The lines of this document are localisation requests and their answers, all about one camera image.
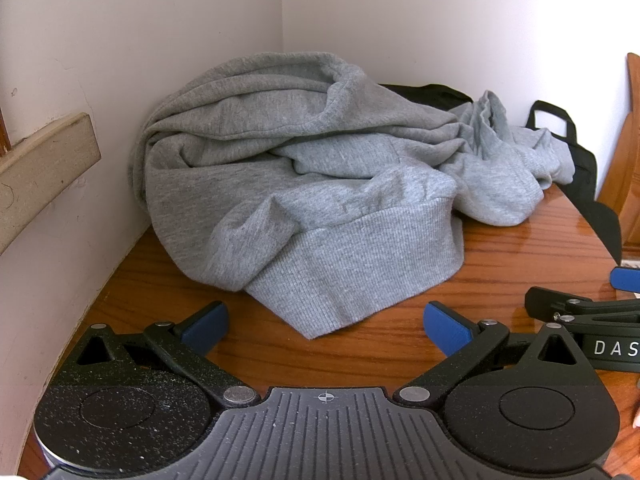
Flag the beige window sill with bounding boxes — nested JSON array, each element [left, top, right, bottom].
[[0, 112, 103, 256]]

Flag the black bag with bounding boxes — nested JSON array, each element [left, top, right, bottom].
[[380, 82, 623, 266]]

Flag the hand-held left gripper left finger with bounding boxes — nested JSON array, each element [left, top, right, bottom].
[[74, 301, 262, 407]]

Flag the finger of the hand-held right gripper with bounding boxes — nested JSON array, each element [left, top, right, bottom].
[[610, 266, 640, 295], [524, 286, 640, 328]]

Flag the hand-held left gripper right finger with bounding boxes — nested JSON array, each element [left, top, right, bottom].
[[392, 301, 583, 408]]

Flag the grey sweatshirt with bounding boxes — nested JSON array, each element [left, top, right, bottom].
[[127, 51, 576, 341]]

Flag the wooden furniture panel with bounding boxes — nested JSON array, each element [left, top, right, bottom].
[[597, 52, 640, 261]]

